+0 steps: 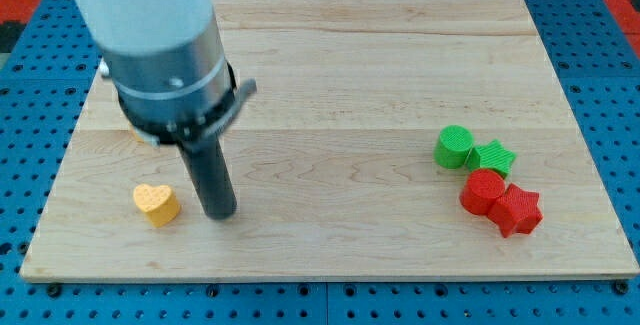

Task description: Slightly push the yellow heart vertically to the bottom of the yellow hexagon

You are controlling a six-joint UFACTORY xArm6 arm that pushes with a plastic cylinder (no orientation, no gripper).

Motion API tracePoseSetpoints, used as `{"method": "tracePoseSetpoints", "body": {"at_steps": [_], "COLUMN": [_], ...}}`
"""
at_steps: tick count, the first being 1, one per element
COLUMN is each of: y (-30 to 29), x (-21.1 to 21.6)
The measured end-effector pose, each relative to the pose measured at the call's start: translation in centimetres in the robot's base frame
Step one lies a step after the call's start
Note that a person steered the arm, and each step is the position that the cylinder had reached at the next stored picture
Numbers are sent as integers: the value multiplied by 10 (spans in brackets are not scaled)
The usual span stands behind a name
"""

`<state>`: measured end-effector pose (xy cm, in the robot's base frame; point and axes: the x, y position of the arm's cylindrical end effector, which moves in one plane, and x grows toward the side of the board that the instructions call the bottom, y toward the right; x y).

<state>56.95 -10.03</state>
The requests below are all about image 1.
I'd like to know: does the yellow heart block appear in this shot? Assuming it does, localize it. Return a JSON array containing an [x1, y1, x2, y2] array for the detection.
[[133, 184, 181, 228]]

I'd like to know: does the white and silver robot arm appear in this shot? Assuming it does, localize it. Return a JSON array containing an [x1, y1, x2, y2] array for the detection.
[[75, 0, 256, 147]]

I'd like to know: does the yellow hexagon block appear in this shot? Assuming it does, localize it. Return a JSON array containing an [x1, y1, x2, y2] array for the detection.
[[129, 127, 150, 144]]

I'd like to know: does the wooden board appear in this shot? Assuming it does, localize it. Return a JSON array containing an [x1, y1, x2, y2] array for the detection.
[[20, 0, 639, 283]]

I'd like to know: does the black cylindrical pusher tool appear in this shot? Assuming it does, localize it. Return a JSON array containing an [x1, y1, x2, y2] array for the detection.
[[178, 138, 237, 220]]

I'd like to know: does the green cylinder block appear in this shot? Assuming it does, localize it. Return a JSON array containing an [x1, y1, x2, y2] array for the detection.
[[433, 125, 474, 169]]

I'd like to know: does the red cylinder block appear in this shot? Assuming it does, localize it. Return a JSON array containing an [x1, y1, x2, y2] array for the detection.
[[459, 168, 506, 215]]

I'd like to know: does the green star block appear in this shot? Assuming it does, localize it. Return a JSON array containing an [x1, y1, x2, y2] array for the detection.
[[466, 139, 517, 179]]

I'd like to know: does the red star block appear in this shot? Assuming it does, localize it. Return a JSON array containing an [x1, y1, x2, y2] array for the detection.
[[487, 183, 543, 238]]

